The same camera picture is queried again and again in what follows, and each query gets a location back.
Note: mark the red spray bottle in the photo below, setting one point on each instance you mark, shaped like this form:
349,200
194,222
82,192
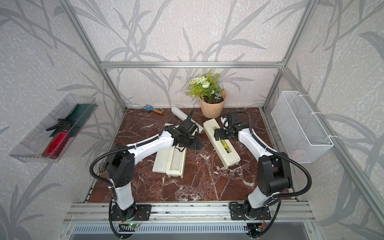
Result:
59,141

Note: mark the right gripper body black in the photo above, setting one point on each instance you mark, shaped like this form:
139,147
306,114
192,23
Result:
223,134

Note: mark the blue garden trowel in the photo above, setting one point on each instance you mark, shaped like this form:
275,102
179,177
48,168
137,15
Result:
150,108

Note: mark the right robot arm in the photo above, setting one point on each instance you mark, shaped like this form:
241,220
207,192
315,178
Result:
274,168

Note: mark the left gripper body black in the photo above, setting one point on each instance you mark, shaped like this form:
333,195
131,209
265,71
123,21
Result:
191,143

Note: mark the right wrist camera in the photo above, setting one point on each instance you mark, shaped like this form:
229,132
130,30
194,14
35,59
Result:
225,122

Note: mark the potted green plant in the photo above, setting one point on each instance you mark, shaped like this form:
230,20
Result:
211,95

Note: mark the white wire basket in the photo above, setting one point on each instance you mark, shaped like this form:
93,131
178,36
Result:
304,137

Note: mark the clear wall tray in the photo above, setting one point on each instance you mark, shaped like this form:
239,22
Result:
49,140

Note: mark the green cloth in tray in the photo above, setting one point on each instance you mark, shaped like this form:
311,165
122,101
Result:
79,115

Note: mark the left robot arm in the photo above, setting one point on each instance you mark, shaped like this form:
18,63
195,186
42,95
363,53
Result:
121,161

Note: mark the cream dispenser box base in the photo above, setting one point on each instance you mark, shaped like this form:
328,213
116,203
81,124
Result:
176,162

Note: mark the white plastic wrap roll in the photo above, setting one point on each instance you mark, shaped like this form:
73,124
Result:
182,116

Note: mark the cream dispenser lid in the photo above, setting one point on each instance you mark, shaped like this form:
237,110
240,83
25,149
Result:
161,160

